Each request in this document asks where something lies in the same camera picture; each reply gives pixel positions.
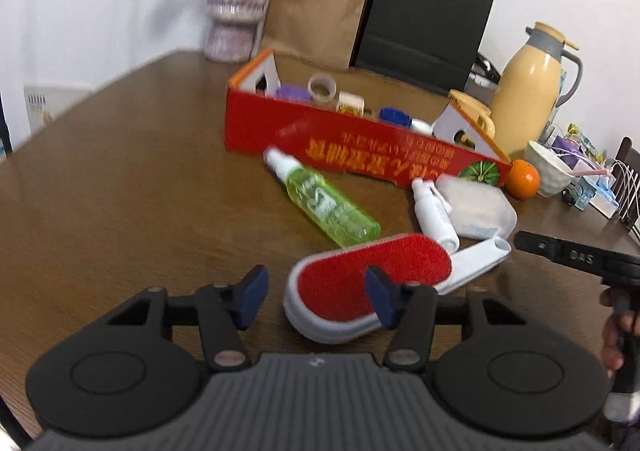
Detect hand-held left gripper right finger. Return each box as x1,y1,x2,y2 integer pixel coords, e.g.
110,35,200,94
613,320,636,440
364,265,527,373

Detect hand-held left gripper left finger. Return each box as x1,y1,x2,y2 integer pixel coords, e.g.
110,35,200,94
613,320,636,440
102,264,271,373

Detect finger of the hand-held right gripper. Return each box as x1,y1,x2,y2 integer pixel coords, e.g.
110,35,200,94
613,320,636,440
514,230,564,263

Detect red lint brush white handle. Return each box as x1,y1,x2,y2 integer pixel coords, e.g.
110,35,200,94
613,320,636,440
282,232,514,345

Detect red cardboard box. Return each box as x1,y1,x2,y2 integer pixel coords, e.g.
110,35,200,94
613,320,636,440
223,48,514,190

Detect blue capped jar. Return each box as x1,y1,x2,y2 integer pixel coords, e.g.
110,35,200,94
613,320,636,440
378,106,412,126

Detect small yellow white box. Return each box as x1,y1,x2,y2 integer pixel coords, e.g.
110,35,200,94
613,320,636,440
335,90,365,116

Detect clear tape roll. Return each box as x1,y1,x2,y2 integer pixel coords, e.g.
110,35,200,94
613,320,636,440
307,73,339,102

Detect person's right hand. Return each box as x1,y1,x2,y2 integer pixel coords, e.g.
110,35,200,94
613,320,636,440
599,286,627,380

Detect orange fruit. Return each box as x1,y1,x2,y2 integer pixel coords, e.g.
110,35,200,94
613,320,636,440
504,158,541,201

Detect translucent plastic container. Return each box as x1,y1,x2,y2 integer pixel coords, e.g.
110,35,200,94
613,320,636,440
434,176,519,240

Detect white bowl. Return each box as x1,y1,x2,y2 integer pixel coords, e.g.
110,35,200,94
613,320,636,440
524,140,576,197

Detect light blue packet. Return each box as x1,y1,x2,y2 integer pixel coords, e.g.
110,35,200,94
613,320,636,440
574,176,621,218

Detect white spray bottle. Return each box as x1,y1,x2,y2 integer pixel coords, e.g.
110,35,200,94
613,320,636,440
410,178,461,252

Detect purple tissue packet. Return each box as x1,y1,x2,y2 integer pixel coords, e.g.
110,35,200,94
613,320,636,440
549,133,591,167

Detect green spray bottle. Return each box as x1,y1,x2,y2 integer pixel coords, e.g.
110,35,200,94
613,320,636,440
263,146,382,248

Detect green yellow snack packet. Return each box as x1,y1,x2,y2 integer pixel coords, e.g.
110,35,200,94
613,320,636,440
564,123,601,158

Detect dark wooden chair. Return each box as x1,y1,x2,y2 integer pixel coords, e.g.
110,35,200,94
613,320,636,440
617,136,640,168

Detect cream thermos jug grey lid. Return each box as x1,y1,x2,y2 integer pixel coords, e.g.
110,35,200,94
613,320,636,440
488,22,584,157

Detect purple crumpled object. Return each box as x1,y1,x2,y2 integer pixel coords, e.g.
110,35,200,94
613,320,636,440
273,84,312,101

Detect black paper bag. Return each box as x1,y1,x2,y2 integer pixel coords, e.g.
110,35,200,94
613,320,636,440
352,0,497,97

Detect white printed paper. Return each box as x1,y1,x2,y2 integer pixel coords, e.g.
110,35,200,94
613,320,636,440
23,84,94,135

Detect mottled purple ribbed vase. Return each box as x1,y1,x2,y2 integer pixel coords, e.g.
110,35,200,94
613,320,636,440
203,0,274,63

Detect brown paper bag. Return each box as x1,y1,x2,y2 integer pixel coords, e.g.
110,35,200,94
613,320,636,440
259,0,374,72

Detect white wire rack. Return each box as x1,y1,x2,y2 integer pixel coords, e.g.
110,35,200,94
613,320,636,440
607,158,640,233

